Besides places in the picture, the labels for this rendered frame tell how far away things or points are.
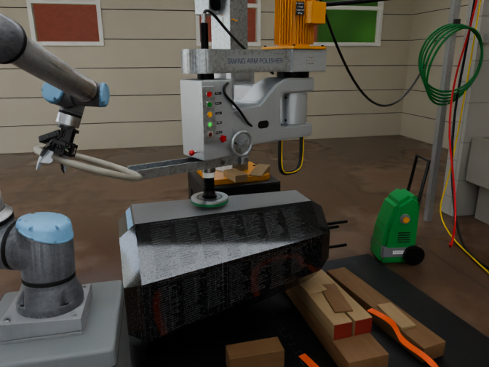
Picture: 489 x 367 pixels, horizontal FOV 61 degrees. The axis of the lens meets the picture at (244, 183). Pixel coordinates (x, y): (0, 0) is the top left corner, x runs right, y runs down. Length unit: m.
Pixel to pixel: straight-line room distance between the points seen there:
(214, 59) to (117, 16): 6.16
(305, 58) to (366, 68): 6.75
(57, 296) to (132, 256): 0.89
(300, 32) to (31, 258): 1.91
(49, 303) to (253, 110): 1.51
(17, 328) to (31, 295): 0.09
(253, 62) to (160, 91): 5.98
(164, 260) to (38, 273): 0.95
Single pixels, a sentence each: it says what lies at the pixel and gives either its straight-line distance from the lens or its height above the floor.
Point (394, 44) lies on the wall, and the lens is 9.64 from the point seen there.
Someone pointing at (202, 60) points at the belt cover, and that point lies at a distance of 2.18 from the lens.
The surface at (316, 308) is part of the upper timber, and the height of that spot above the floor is 0.20.
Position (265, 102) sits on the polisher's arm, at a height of 1.38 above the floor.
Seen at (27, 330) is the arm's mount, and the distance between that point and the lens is 1.39.
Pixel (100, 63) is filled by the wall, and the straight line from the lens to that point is 8.28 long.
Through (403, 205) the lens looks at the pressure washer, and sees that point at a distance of 3.51.
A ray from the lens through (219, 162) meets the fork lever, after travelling 2.33.
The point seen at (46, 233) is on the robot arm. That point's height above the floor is 1.16.
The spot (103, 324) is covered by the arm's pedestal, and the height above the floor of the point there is 0.85.
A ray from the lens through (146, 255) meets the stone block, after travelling 2.18.
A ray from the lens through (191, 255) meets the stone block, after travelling 2.20.
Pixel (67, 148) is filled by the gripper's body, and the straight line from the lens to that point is 1.83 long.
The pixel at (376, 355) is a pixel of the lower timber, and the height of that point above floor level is 0.13.
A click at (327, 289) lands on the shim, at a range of 2.73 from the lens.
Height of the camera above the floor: 1.62
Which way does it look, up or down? 17 degrees down
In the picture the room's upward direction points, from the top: straight up
